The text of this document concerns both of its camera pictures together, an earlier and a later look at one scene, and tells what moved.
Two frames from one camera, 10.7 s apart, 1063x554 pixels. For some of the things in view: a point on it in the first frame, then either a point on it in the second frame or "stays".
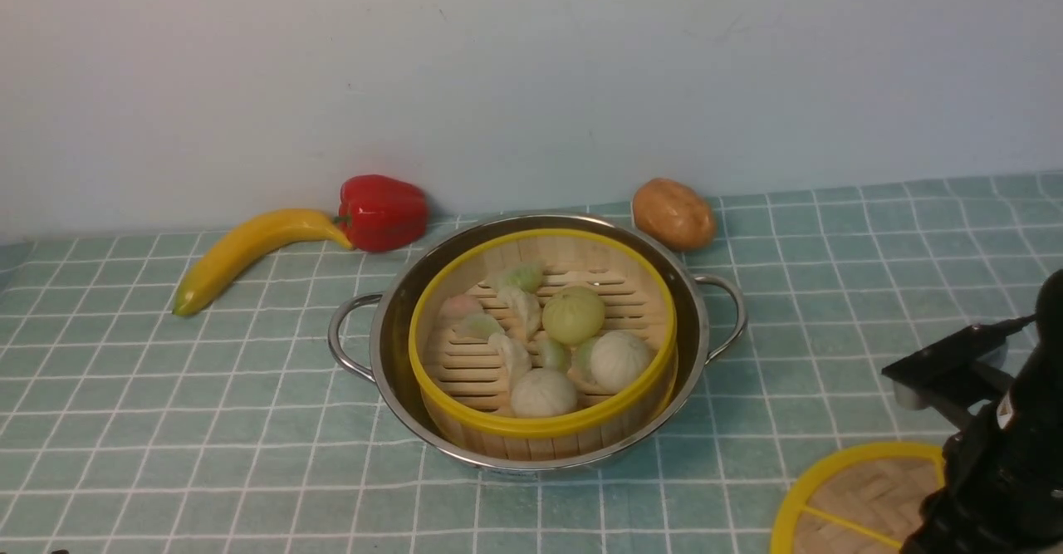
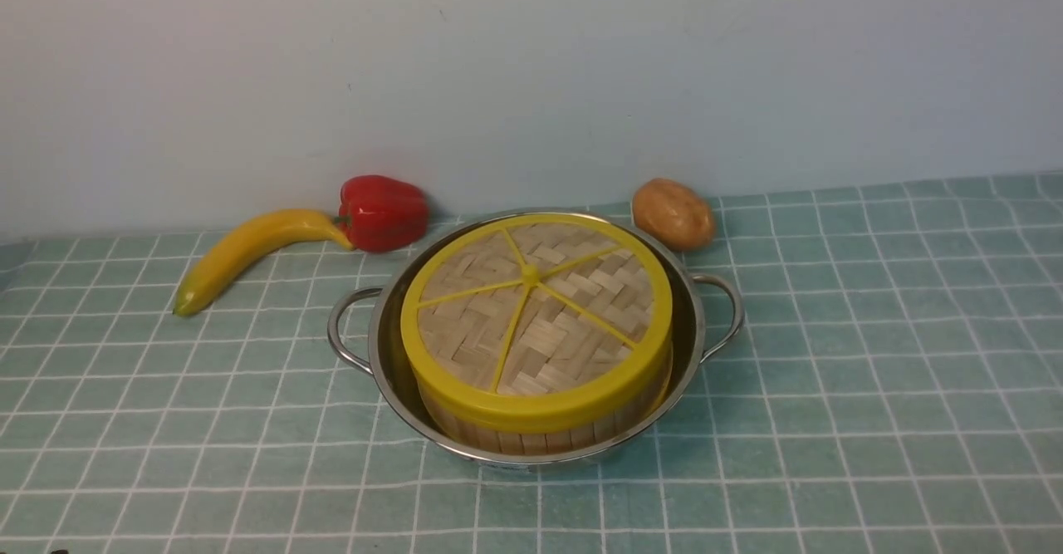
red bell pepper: (382, 214) stays
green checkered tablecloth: (127, 428) stays
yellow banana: (247, 238) stays
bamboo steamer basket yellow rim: (530, 428) → (550, 424)
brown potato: (673, 214) stays
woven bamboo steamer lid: (859, 499) → (536, 322)
